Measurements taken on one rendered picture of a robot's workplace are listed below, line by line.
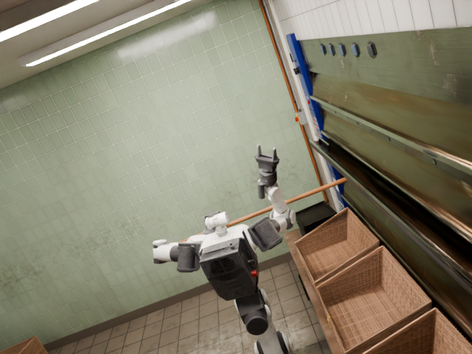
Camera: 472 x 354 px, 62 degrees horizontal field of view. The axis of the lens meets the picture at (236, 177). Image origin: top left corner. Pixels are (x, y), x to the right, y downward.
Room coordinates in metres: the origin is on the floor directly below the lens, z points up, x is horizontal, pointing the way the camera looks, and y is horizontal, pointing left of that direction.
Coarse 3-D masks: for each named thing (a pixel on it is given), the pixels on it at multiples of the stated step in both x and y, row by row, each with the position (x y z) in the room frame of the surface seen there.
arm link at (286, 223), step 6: (270, 216) 2.00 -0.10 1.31; (276, 216) 1.95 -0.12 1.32; (282, 216) 1.94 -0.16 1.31; (288, 216) 1.95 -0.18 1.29; (294, 216) 1.98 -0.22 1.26; (282, 222) 1.87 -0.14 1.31; (288, 222) 1.92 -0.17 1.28; (294, 222) 1.96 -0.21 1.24; (282, 228) 1.85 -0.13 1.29; (288, 228) 1.91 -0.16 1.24
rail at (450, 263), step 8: (336, 160) 2.08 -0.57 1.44; (344, 168) 1.93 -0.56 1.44; (352, 176) 1.79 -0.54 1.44; (360, 184) 1.68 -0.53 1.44; (368, 192) 1.58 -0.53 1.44; (376, 200) 1.49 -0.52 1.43; (384, 208) 1.41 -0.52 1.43; (392, 208) 1.37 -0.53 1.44; (400, 216) 1.29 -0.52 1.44; (408, 224) 1.23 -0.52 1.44; (416, 232) 1.16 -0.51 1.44; (424, 240) 1.11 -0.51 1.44; (432, 248) 1.06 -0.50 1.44; (440, 256) 1.01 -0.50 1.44; (448, 256) 0.99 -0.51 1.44; (448, 264) 0.97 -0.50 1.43; (456, 264) 0.95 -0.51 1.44; (456, 272) 0.93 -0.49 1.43; (464, 272) 0.91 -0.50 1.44; (464, 280) 0.89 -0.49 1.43
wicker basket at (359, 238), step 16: (336, 224) 2.60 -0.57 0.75; (352, 224) 2.49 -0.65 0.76; (320, 240) 2.61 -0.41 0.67; (336, 240) 2.60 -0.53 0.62; (352, 240) 2.50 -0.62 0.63; (368, 240) 2.22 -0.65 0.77; (304, 256) 2.61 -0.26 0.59; (320, 256) 2.53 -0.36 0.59; (336, 256) 2.45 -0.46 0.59; (352, 256) 2.38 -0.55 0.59; (320, 272) 2.35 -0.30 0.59; (336, 272) 2.28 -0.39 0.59; (352, 272) 2.07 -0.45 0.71; (352, 288) 2.07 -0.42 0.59
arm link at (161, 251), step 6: (156, 240) 2.11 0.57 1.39; (162, 240) 2.07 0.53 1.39; (156, 246) 2.01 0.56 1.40; (162, 246) 1.99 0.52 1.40; (168, 246) 1.96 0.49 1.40; (156, 252) 1.98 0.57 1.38; (162, 252) 1.94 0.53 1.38; (168, 252) 1.91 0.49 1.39; (156, 258) 2.00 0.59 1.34; (162, 258) 1.94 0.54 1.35; (168, 258) 1.91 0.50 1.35
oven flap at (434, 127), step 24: (312, 96) 2.58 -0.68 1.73; (336, 96) 2.13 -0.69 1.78; (360, 96) 1.78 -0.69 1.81; (384, 96) 1.53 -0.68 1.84; (408, 96) 1.34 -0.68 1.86; (360, 120) 1.71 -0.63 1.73; (384, 120) 1.51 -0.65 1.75; (408, 120) 1.32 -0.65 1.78; (432, 120) 1.17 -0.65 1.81; (456, 120) 1.05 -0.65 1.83; (408, 144) 1.26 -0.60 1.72; (432, 144) 1.15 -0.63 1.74; (456, 144) 1.03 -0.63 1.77; (456, 168) 0.99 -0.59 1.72
